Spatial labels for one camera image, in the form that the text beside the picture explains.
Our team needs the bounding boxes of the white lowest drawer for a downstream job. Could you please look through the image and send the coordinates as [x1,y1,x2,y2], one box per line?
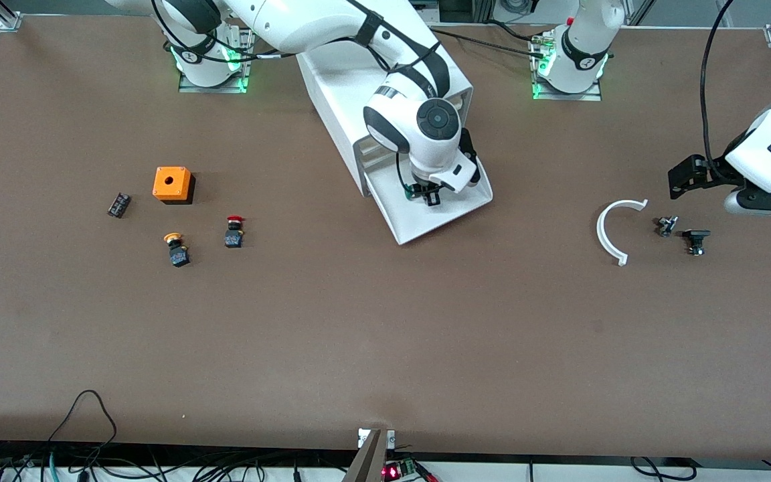
[363,124,493,246]

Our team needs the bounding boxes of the yellow push button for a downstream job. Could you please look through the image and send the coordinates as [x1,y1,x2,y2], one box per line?
[163,232,192,268]

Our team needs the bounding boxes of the black device box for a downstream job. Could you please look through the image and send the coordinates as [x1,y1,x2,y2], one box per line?
[439,0,493,24]

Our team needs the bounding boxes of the circuit board with red light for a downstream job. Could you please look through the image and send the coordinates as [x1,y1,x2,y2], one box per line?
[382,459,438,482]

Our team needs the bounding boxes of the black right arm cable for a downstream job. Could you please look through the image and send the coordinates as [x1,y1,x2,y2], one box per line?
[151,0,443,195]

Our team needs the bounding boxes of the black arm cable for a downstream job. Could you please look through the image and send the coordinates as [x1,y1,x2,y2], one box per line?
[700,0,738,168]
[151,0,443,195]

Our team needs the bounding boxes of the black flat-head switch part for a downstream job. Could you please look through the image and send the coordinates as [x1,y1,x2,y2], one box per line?
[682,229,711,256]

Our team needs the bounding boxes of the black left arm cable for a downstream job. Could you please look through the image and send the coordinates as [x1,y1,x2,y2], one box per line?
[700,0,738,168]

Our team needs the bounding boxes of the white half ring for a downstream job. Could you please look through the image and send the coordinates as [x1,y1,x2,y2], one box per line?
[596,199,649,267]

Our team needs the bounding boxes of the black cable behind cabinet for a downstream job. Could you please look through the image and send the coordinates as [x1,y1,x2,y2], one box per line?
[429,27,553,60]

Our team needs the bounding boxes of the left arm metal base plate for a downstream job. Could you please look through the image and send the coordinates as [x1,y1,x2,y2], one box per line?
[531,30,604,102]

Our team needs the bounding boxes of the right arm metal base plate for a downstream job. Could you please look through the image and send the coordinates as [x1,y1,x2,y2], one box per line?
[178,27,254,94]

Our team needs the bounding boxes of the small white metal bracket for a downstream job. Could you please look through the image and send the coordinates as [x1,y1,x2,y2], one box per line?
[357,428,396,448]

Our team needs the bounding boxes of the orange button enclosure box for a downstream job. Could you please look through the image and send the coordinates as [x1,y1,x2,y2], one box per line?
[153,166,196,206]

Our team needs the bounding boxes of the brown camera mount post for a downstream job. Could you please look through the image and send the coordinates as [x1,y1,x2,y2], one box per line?
[342,428,390,482]

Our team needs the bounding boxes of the black curled cable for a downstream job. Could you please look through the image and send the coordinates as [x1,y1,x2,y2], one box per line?
[630,457,697,481]

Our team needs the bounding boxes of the tangled black cables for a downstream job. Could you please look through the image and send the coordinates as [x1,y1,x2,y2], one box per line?
[0,438,359,482]

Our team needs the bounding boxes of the thin black looped cable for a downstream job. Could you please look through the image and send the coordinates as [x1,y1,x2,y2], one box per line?
[48,390,118,446]

